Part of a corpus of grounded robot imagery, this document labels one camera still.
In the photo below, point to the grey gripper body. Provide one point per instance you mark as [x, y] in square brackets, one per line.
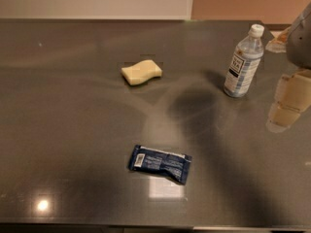
[299, 48]

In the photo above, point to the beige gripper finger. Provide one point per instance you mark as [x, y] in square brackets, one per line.
[292, 98]
[278, 43]

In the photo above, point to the clear blue-labelled plastic bottle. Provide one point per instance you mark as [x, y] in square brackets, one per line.
[244, 63]

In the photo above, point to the yellow sponge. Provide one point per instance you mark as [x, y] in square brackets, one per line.
[141, 72]

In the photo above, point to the dark blue snack packet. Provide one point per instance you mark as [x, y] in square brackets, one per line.
[171, 165]

